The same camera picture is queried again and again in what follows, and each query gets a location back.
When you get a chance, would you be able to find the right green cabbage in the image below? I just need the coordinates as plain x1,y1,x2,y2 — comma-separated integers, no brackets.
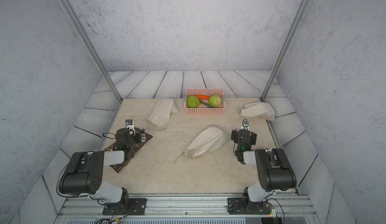
208,94,223,107

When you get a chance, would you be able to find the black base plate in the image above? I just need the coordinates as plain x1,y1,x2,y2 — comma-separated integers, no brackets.
227,197,271,215
102,198,147,216

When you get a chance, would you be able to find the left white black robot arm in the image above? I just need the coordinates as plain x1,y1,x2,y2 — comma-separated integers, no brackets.
56,127,152,216

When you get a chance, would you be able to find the aluminium frame post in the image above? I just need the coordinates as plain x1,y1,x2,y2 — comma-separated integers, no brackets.
58,0,123,103
260,0,310,102

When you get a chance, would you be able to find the right aluminium frame post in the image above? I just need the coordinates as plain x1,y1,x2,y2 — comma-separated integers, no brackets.
260,0,310,102

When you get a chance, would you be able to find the green cucumber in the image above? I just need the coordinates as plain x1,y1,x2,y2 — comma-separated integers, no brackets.
200,99,214,108

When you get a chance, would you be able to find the beige cloth bag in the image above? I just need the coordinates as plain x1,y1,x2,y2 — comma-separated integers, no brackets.
235,102,275,122
174,125,231,163
147,98,179,131

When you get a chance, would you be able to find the pink plastic basket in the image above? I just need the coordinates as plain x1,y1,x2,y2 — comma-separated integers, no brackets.
184,88,226,115

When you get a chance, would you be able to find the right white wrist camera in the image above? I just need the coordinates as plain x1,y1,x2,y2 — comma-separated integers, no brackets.
242,119,249,131

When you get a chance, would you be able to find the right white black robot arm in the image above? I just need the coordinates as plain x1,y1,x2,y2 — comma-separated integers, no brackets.
227,129,297,215

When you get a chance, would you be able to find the green cabbage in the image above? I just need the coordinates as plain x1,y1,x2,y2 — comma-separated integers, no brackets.
187,95,201,108
208,94,223,107

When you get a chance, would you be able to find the left green cabbage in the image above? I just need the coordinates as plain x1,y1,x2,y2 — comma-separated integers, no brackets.
187,95,201,108

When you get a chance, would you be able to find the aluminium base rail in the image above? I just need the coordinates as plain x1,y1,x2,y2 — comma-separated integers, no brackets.
55,192,320,224

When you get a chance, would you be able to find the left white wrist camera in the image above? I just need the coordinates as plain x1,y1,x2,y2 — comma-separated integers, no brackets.
125,119,135,135

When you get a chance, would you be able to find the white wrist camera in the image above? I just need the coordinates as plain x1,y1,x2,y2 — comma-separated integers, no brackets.
242,119,249,131
125,119,135,135

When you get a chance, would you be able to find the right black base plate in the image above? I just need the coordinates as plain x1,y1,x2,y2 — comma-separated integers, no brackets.
227,197,271,215

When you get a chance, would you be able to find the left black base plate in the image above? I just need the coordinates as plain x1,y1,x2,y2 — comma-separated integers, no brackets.
102,198,147,216

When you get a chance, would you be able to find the left aluminium frame post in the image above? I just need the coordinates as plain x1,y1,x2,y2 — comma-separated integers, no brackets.
58,0,123,103

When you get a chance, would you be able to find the orange carrot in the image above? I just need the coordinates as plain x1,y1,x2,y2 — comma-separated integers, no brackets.
196,94,210,100

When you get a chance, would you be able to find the brown chips bag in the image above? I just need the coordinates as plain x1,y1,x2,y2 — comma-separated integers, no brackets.
104,129,153,173

